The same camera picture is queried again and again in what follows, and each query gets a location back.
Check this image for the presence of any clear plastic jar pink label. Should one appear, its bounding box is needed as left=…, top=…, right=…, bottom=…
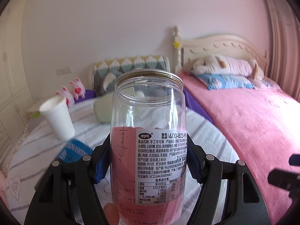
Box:
left=110, top=69, right=187, bottom=224

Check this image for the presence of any white paper cup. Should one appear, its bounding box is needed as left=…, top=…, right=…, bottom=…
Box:
left=39, top=95, right=75, bottom=141

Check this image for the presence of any blue package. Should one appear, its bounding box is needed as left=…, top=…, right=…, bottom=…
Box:
left=55, top=139, right=93, bottom=163

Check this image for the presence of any white striped bed sheet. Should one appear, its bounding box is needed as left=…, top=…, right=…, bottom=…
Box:
left=7, top=99, right=239, bottom=224

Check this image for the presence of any black gripper at right edge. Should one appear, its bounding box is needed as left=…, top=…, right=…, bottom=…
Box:
left=267, top=169, right=299, bottom=199

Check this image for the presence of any pink fleece blanket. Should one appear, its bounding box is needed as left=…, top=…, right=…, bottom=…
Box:
left=180, top=73, right=299, bottom=224

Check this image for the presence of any pink bunny plush left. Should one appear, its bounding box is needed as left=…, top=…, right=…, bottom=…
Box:
left=55, top=86, right=75, bottom=107

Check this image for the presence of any pink bunny plush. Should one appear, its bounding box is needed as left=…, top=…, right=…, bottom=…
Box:
left=69, top=77, right=86, bottom=100
left=55, top=86, right=75, bottom=107

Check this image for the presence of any pale green pillow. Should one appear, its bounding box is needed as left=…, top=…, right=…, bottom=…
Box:
left=94, top=93, right=113, bottom=123

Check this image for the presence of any pink bunny plush right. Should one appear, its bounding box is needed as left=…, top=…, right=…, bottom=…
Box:
left=69, top=77, right=86, bottom=100

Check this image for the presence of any cream wardrobe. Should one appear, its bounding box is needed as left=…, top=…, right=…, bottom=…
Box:
left=1, top=0, right=33, bottom=166

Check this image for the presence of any blue patterned pillow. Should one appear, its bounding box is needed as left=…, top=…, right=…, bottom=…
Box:
left=191, top=73, right=255, bottom=90

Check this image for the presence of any knitted triangle pattern cushion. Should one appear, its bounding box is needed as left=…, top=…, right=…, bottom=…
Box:
left=89, top=55, right=170, bottom=97

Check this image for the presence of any plush dog pillow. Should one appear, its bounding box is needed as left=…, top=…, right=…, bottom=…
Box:
left=192, top=54, right=264, bottom=80

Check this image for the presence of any cream wooden headboard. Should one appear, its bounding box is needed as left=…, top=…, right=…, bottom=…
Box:
left=173, top=26, right=269, bottom=75

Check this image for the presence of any pink curtain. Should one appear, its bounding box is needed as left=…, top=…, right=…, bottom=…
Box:
left=266, top=0, right=299, bottom=101

